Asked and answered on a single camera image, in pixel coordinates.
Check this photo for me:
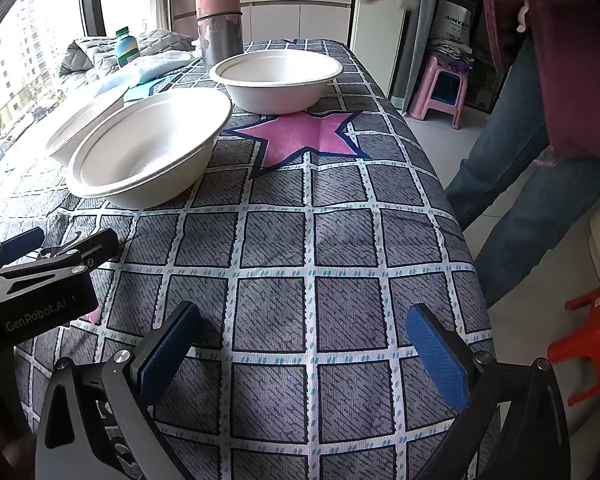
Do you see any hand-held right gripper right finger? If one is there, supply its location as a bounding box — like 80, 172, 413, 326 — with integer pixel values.
402, 303, 571, 480

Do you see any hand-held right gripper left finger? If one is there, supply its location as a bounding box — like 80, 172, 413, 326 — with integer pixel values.
34, 301, 203, 480

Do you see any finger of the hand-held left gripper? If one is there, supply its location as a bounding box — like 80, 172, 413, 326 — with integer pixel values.
0, 226, 47, 281
36, 228, 119, 272

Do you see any white paper bowl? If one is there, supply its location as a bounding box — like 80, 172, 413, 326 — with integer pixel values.
208, 50, 344, 115
44, 81, 132, 167
66, 91, 233, 211

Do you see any red plastic stool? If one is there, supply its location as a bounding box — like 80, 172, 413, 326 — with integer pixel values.
547, 284, 600, 407

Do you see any grey plaid star tablecloth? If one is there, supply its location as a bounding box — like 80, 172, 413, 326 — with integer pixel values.
0, 37, 503, 480

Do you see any light blue towel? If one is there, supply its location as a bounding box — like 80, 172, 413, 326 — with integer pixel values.
92, 50, 201, 98

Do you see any grey quilted blanket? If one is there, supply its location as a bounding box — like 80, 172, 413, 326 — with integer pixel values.
59, 29, 197, 81

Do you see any green capped bottle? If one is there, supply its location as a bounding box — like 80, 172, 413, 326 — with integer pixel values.
114, 26, 141, 67

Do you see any pink grey metal cylinder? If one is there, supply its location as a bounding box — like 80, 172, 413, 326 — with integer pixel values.
194, 0, 244, 75

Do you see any pink plastic stool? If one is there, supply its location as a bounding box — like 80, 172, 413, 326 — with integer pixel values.
405, 54, 473, 131

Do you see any white cabinet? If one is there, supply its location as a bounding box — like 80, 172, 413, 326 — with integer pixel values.
240, 2, 353, 46

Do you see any white paper bag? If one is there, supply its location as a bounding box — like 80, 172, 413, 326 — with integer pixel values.
427, 0, 476, 48

